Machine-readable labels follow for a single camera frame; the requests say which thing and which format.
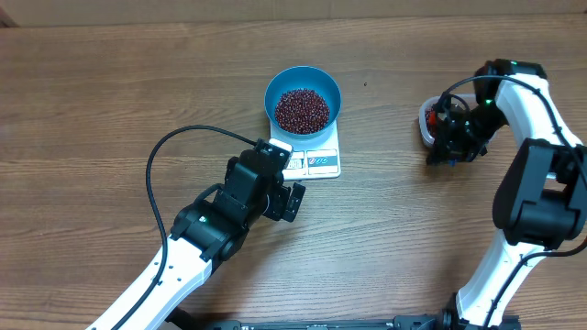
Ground red measuring scoop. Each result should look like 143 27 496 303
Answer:
426 108 437 129

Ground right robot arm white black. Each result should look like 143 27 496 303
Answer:
418 59 586 329

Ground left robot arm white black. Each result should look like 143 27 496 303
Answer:
91 138 305 330

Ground white digital kitchen scale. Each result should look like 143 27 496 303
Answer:
270 122 341 181

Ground red beans in bowl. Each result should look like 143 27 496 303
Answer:
274 89 330 135

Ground teal blue bowl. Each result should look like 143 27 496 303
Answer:
264 66 342 132

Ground red adzuki beans pile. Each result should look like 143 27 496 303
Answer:
425 107 436 137

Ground clear plastic container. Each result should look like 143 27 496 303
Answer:
418 93 504 148

